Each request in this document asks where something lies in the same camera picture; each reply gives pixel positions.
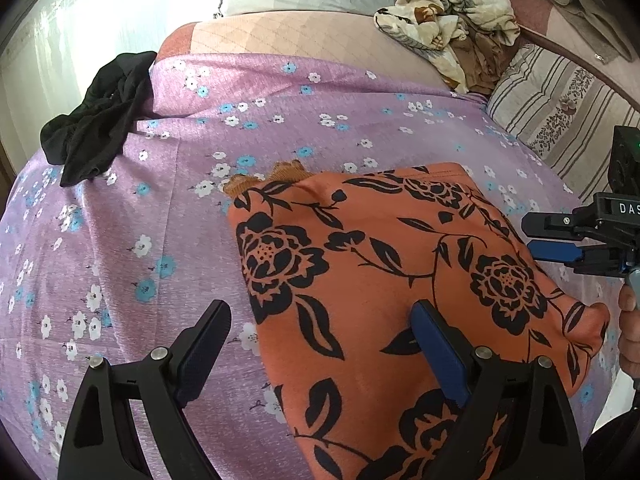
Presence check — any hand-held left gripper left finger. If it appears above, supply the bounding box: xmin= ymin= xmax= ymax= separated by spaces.
xmin=57 ymin=299 xmax=232 ymax=480

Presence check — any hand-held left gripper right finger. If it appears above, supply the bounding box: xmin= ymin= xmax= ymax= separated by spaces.
xmin=411 ymin=299 xmax=586 ymax=480

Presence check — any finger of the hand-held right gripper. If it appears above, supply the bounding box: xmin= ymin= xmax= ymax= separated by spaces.
xmin=521 ymin=211 xmax=598 ymax=241
xmin=527 ymin=240 xmax=586 ymax=267

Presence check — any orange black floral garment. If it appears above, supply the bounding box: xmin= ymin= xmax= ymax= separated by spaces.
xmin=222 ymin=160 xmax=612 ymax=480

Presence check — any person's right hand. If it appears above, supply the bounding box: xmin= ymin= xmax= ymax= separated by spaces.
xmin=617 ymin=282 xmax=640 ymax=377

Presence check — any striped patterned pillow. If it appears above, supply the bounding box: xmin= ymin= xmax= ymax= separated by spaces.
xmin=487 ymin=45 xmax=640 ymax=201

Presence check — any purple floral bedsheet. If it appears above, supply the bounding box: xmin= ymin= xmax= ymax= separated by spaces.
xmin=0 ymin=52 xmax=626 ymax=480

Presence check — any person's dark clothing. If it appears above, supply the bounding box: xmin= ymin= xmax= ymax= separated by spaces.
xmin=582 ymin=410 xmax=640 ymax=480

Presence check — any cream brown floral crumpled cloth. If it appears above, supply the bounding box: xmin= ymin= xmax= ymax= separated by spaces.
xmin=375 ymin=0 xmax=523 ymax=93

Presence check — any black crumpled garment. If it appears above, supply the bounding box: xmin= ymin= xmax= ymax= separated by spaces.
xmin=41 ymin=51 xmax=158 ymax=188

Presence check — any pink mattress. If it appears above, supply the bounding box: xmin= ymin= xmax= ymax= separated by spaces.
xmin=157 ymin=10 xmax=481 ymax=96

